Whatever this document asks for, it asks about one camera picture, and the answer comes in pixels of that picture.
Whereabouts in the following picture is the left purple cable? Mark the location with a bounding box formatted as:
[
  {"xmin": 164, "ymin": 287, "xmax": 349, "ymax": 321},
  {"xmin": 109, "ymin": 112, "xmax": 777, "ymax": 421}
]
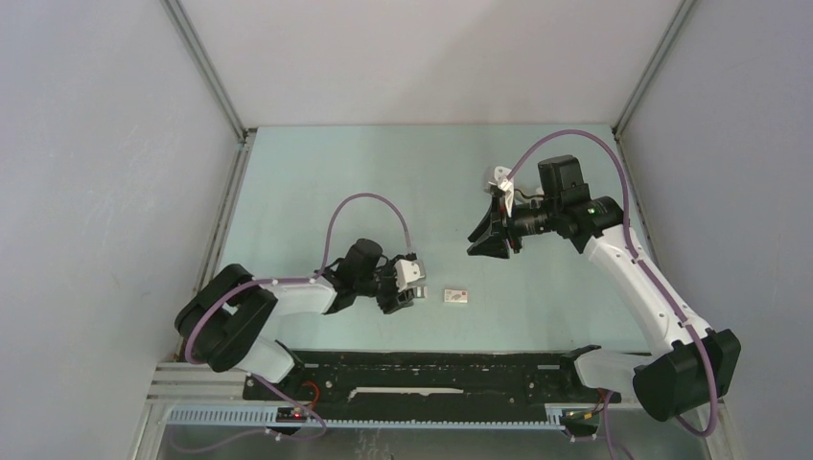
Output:
[{"xmin": 184, "ymin": 193, "xmax": 414, "ymax": 439}]

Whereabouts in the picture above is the staple box tray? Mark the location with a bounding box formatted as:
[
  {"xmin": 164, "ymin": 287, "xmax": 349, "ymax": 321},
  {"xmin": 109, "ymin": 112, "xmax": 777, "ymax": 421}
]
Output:
[{"xmin": 412, "ymin": 286, "xmax": 429, "ymax": 299}]

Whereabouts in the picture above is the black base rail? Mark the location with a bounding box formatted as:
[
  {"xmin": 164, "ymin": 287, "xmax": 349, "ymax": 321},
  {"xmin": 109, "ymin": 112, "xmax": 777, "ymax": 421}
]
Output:
[{"xmin": 278, "ymin": 351, "xmax": 606, "ymax": 425}]

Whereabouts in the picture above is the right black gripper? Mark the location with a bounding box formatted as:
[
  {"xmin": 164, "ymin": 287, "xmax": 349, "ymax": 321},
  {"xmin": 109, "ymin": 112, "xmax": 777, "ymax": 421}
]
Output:
[{"xmin": 467, "ymin": 194, "xmax": 560, "ymax": 261}]

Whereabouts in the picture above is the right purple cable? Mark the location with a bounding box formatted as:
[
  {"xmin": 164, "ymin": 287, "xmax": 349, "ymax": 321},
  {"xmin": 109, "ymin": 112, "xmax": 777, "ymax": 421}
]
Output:
[{"xmin": 507, "ymin": 129, "xmax": 722, "ymax": 460}]

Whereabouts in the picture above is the purple cable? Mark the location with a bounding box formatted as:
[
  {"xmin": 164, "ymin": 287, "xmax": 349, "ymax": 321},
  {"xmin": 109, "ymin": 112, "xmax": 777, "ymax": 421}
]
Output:
[
  {"xmin": 507, "ymin": 129, "xmax": 722, "ymax": 460},
  {"xmin": 184, "ymin": 193, "xmax": 414, "ymax": 439}
]

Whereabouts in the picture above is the white staple box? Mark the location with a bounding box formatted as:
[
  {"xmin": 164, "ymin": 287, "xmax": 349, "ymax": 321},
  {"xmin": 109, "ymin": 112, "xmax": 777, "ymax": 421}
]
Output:
[{"xmin": 443, "ymin": 288, "xmax": 468, "ymax": 304}]

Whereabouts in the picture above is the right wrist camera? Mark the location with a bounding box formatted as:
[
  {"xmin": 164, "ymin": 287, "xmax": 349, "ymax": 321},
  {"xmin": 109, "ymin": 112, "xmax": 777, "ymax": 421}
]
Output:
[{"xmin": 484, "ymin": 166, "xmax": 515, "ymax": 217}]

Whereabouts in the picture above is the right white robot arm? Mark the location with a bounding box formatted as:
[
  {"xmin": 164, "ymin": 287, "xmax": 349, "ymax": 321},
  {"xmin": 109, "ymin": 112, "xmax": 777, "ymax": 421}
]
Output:
[{"xmin": 467, "ymin": 155, "xmax": 741, "ymax": 422}]

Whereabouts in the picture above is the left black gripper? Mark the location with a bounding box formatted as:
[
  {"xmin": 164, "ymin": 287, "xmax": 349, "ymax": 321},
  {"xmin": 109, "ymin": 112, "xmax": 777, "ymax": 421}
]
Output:
[{"xmin": 355, "ymin": 254, "xmax": 413, "ymax": 313}]

